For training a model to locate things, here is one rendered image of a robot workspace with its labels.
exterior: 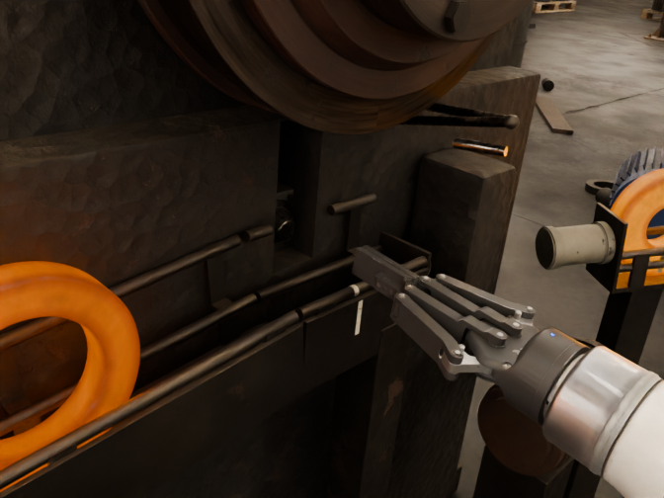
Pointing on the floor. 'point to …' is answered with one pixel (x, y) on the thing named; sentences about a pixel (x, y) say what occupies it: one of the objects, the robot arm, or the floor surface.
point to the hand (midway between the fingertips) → (384, 274)
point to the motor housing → (519, 452)
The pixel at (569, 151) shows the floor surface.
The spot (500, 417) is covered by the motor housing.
